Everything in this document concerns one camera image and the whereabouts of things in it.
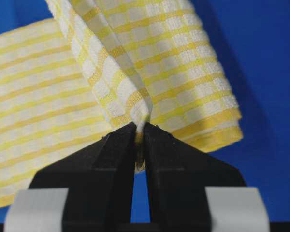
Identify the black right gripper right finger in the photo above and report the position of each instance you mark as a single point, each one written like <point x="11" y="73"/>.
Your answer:
<point x="177" y="175"/>

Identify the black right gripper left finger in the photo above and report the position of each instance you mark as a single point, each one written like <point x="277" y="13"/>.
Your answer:
<point x="99" y="179"/>

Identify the yellow white striped towel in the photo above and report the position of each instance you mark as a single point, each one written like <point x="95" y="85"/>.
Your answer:
<point x="98" y="65"/>

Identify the blue table cloth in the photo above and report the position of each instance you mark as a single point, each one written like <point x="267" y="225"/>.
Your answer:
<point x="251" y="39"/>

